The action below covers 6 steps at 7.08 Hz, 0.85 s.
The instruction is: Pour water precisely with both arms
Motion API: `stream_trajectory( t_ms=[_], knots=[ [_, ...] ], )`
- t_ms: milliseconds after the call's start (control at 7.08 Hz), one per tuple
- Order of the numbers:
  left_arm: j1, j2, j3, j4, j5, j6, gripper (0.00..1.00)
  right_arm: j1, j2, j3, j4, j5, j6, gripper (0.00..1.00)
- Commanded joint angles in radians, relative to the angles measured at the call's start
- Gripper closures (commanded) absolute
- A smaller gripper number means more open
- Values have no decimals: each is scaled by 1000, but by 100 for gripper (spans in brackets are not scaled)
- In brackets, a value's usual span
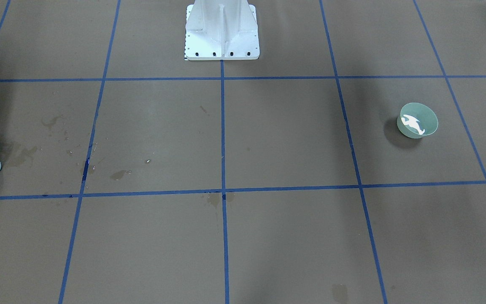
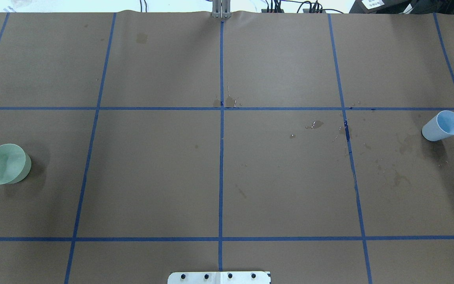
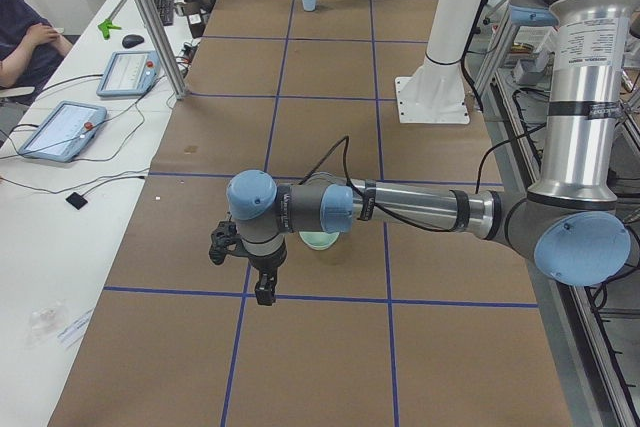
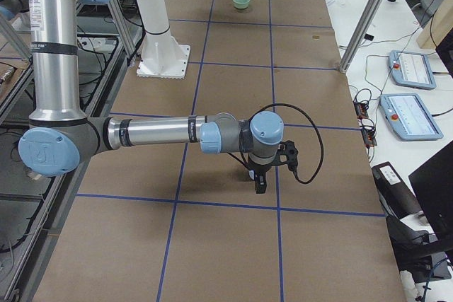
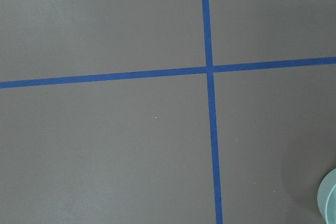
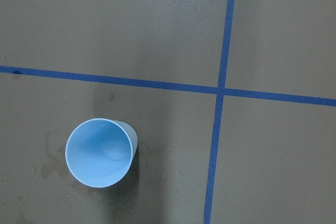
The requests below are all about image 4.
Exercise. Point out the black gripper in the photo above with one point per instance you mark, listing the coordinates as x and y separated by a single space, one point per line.
259 170

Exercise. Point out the mint green ceramic bowl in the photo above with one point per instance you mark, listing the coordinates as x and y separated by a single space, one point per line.
241 4

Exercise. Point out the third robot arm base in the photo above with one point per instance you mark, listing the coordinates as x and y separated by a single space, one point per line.
11 8

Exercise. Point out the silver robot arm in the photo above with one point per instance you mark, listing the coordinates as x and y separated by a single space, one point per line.
62 136

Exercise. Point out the near blue teach pendant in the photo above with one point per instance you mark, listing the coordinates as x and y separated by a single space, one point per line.
409 118

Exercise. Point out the blue teach pendant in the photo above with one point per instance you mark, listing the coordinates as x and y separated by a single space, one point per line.
409 118
411 69

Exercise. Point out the black computer monitor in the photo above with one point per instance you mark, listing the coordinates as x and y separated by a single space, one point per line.
432 185

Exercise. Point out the far blue teach pendant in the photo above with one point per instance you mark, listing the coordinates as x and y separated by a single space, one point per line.
411 69

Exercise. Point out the small electronics board with wires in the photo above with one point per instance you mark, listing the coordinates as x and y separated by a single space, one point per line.
361 102

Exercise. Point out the white pedestal column base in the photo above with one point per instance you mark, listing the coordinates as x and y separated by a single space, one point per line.
161 55

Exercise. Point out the aluminium frame side rack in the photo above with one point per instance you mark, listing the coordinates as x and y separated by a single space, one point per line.
29 222

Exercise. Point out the aluminium frame post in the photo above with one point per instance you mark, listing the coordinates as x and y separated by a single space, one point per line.
362 26

